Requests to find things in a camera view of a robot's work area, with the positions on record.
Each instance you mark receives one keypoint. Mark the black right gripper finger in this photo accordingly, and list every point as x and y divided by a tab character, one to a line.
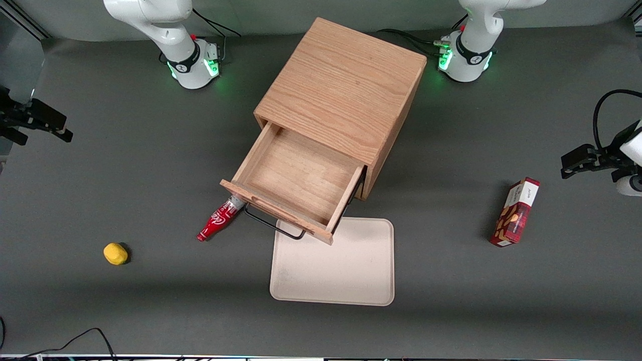
12	135
50	120

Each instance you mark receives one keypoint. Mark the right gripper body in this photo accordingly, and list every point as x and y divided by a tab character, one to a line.
11	117

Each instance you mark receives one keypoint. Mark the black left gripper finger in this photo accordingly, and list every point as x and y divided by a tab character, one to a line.
579	161
612	159

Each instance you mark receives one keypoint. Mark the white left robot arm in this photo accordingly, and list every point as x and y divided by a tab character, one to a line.
471	60

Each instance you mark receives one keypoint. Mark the wooden drawer cabinet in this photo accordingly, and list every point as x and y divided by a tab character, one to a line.
346	85

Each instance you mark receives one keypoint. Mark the red plaid cookie box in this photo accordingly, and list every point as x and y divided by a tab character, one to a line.
515	215

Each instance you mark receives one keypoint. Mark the yellow lemon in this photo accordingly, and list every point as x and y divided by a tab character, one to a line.
115	253

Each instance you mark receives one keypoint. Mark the red cola bottle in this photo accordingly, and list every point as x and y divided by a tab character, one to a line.
218	221

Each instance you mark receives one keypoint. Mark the beige plastic tray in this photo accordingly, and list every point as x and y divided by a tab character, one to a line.
331	271

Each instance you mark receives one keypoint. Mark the aluminium frame profile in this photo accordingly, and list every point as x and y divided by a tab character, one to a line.
25	22

